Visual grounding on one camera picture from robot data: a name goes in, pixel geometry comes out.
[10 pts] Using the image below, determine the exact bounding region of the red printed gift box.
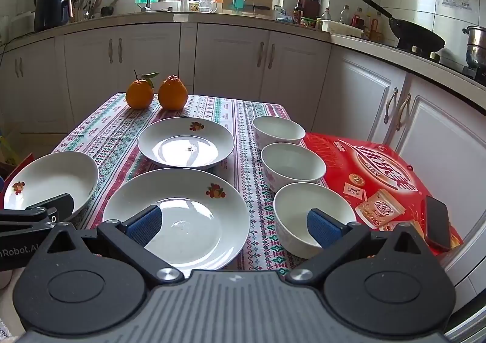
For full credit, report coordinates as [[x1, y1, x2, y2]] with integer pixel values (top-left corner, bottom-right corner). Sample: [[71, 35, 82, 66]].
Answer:
[[302, 132, 464, 252]]

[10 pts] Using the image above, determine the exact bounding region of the white countertop appliance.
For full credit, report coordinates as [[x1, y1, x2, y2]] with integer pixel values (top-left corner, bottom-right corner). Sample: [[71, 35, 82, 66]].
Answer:
[[8, 11, 37, 40]]

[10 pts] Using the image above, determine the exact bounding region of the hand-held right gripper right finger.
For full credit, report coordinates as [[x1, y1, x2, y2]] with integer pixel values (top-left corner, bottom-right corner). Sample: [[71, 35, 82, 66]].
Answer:
[[285, 208, 428, 286]]

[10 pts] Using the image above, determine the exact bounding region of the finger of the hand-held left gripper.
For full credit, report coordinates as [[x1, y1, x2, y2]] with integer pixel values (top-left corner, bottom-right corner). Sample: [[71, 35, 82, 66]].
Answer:
[[25, 193, 75, 223]]

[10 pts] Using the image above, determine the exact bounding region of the gas stove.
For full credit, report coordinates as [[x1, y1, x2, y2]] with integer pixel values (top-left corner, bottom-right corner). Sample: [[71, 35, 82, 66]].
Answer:
[[398, 45, 486, 86]]

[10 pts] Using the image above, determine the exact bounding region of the black smartphone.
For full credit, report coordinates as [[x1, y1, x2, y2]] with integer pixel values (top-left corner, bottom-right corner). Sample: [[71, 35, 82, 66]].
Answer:
[[423, 195, 453, 251]]

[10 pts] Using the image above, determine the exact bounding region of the stainless steel pot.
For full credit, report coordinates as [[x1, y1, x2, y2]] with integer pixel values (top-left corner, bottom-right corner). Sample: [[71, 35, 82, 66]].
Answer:
[[462, 25, 486, 69]]

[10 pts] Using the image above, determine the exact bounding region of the knife block with knives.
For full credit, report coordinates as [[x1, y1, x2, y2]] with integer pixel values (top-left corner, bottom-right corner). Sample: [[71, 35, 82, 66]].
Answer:
[[301, 0, 323, 19]]

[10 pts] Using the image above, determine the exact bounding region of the orange with green leaf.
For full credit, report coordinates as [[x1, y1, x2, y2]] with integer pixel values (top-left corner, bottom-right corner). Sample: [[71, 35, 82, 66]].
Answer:
[[125, 70, 161, 110]]

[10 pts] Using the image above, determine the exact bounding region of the utensil holder with utensils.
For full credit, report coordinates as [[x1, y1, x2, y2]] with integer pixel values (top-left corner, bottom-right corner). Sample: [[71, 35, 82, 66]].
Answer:
[[75, 0, 104, 22]]

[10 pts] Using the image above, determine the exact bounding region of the bumpy orange without leaf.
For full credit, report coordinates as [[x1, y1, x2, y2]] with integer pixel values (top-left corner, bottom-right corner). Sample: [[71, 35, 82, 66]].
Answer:
[[157, 74, 188, 111]]

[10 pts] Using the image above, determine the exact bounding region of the white plastic tray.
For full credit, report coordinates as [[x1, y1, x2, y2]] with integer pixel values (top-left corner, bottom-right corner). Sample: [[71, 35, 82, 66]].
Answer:
[[321, 19, 365, 38]]

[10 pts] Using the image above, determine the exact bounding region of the black wok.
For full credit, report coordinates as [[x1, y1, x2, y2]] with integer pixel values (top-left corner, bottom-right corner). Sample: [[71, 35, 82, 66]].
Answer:
[[361, 0, 446, 54]]

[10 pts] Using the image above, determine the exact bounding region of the patterned red green tablecloth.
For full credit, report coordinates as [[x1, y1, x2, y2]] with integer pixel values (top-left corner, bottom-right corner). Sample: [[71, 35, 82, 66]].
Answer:
[[51, 92, 331, 280]]

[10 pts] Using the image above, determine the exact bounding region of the white bowl with pink pattern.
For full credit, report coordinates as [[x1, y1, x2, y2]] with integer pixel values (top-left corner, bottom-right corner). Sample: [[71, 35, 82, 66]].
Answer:
[[273, 182, 358, 259], [260, 142, 327, 194], [252, 115, 306, 150]]

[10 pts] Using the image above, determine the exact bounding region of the white plate with fruit print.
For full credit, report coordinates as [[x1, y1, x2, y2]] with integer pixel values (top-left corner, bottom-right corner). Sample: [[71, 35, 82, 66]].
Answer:
[[3, 151, 100, 221], [102, 168, 251, 272], [137, 117, 235, 171]]

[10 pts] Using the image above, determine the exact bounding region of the small black pot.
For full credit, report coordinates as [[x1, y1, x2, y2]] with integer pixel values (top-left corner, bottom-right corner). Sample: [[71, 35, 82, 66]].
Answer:
[[100, 0, 122, 17]]

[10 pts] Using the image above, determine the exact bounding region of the dark air fryer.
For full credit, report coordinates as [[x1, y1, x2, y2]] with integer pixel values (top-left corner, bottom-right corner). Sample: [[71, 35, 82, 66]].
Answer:
[[33, 0, 75, 32]]

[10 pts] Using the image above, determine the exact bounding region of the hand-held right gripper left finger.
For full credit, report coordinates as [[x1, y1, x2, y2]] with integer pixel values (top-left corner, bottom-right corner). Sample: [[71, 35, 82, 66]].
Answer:
[[45, 205, 185, 287]]

